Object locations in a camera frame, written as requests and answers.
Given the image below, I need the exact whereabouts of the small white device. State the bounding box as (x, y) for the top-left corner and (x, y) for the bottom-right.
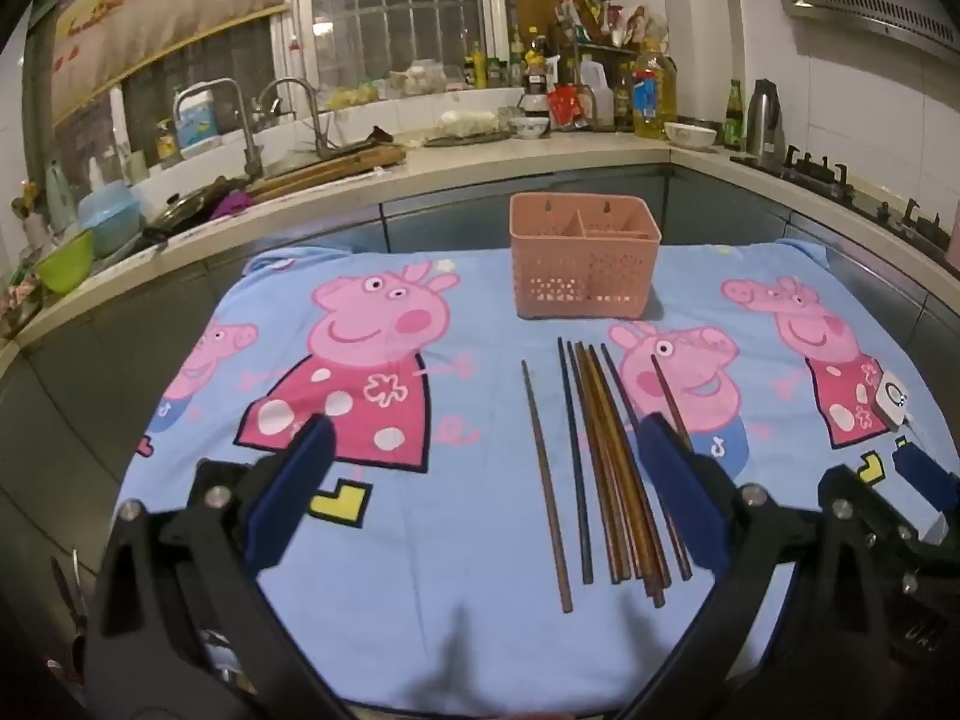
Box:
(874, 371), (914, 430)

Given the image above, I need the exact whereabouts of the green glass bottle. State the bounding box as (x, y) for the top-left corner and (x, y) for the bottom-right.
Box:
(723, 79), (746, 152)

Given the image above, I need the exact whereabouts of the row of wooden chopsticks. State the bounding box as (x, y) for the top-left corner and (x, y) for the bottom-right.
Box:
(521, 336), (695, 612)

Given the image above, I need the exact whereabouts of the wooden cutting board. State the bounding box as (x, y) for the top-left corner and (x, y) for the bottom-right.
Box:
(246, 145), (407, 201)

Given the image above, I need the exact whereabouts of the steel kettle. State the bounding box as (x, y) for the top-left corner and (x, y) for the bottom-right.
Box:
(745, 79), (786, 170)

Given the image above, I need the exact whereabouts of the tall steel faucet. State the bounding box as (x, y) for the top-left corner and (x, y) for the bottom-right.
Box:
(174, 79), (265, 175)

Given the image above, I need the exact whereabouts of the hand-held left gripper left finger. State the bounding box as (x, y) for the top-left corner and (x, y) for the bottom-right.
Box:
(82, 414), (353, 720)

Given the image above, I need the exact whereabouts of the pink plastic utensil basket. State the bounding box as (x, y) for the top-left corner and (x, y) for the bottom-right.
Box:
(508, 193), (663, 320)

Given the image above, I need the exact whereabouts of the white jug with blue label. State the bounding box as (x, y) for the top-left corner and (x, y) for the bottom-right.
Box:
(176, 88), (224, 157)

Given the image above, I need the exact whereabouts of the cluster of seasoning bottles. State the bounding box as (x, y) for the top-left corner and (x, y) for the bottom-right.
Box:
(463, 24), (553, 92)

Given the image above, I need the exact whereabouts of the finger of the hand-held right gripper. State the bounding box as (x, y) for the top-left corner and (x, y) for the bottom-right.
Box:
(862, 444), (960, 597)

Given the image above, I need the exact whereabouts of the large yellow oil bottle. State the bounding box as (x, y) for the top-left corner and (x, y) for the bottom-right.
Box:
(632, 40), (677, 140)

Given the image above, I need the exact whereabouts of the curved steel faucet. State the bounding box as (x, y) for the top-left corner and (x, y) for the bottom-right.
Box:
(253, 77), (325, 158)

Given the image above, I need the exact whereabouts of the light blue plastic container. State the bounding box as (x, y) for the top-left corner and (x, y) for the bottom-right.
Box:
(78, 182), (145, 257)

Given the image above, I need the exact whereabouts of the blue cartoon pig printed blanket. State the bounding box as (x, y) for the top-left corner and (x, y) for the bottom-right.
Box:
(112, 238), (960, 715)

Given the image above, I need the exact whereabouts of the red packet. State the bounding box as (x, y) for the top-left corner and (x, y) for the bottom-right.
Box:
(547, 85), (584, 133)

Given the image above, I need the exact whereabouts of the clear plastic bottle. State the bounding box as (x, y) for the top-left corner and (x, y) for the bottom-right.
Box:
(45, 160), (77, 235)

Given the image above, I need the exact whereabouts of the green plastic bowl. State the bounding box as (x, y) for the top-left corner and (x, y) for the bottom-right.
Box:
(35, 230), (95, 293)

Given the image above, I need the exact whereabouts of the black gas stove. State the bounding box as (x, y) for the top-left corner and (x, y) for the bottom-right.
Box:
(730, 148), (960, 272)

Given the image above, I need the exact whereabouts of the barred window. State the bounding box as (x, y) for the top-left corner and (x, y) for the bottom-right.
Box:
(294, 0), (505, 89)

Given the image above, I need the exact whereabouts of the white plastic bag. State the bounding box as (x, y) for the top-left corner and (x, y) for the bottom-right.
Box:
(441, 109), (500, 135)

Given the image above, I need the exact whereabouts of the white plastic bottle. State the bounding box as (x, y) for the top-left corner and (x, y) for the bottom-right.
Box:
(580, 62), (614, 130)

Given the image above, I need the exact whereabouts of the white ceramic bowl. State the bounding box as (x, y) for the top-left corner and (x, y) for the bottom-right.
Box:
(664, 122), (718, 150)

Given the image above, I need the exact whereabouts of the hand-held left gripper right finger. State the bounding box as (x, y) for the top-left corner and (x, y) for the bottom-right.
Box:
(622, 414), (893, 720)

